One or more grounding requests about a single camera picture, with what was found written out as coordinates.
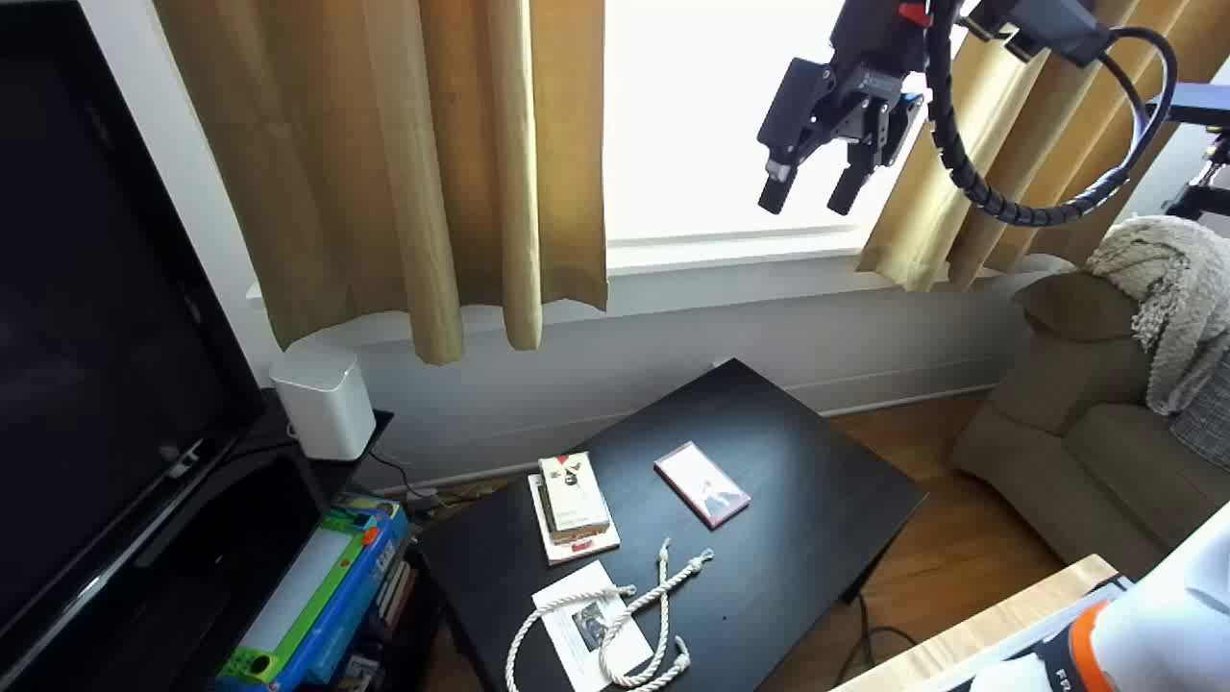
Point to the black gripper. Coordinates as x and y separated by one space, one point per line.
879 51

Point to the small beige book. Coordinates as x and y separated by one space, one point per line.
575 493

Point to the bright window with white sill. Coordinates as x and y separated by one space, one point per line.
717 130

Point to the gold curtain beside armchair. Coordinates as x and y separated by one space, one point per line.
922 215

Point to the beige knitted blanket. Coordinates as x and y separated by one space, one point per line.
1176 294

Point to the beige armchair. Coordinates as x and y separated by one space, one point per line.
1077 437

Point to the gold curtain beside television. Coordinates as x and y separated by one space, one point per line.
384 155

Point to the wooden robot platform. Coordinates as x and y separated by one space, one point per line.
975 628

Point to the white printed booklet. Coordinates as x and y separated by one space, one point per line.
579 616

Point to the white box speaker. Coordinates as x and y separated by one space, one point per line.
327 406

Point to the blue board game box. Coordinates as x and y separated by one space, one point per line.
366 590

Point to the black flat screen television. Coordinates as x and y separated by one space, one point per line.
100 319

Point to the black television stand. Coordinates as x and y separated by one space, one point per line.
195 577

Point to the dark wrist camera box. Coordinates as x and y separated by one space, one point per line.
1050 24

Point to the black camera stand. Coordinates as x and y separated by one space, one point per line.
1203 101

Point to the beige switch board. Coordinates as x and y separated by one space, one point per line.
579 543

